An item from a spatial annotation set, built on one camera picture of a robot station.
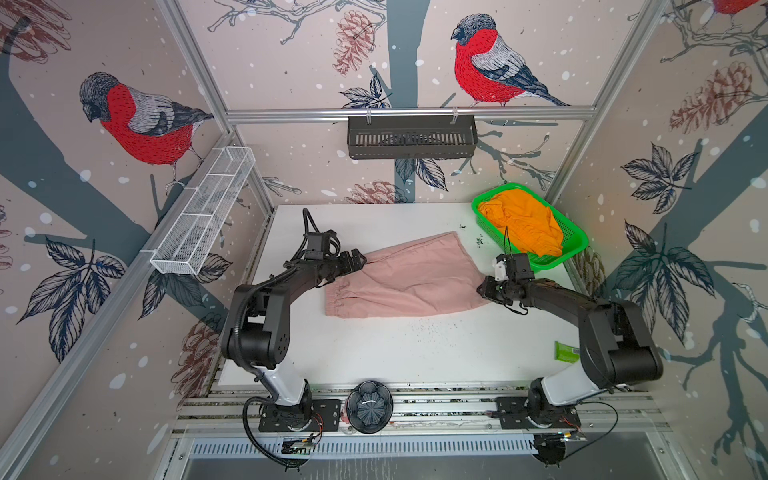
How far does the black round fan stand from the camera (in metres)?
0.72

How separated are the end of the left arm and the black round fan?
1.01 feet

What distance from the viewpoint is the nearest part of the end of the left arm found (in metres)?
0.77
